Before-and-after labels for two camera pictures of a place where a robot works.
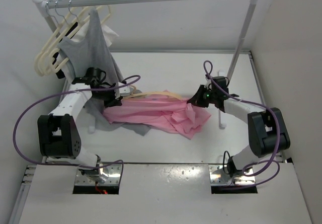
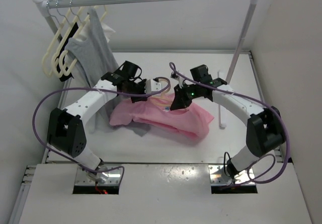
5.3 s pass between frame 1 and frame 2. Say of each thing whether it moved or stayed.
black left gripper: moved
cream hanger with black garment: moved
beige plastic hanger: moved
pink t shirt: stayed
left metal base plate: stayed
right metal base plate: stayed
